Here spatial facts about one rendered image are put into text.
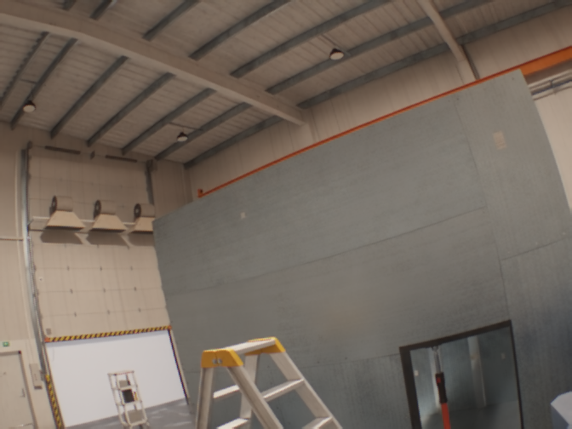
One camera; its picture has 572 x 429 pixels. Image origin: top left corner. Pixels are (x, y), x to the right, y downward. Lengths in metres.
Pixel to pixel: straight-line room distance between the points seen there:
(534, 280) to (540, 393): 0.54
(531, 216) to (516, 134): 0.37
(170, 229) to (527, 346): 2.33
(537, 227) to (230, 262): 1.73
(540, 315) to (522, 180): 0.61
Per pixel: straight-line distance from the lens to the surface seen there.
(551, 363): 2.01
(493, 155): 1.97
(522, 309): 1.95
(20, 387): 10.90
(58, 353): 11.43
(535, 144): 1.96
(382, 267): 2.09
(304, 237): 2.28
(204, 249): 2.74
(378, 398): 2.23
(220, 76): 10.30
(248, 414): 2.19
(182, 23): 8.96
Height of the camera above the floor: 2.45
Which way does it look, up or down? 13 degrees up
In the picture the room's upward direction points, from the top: 12 degrees counter-clockwise
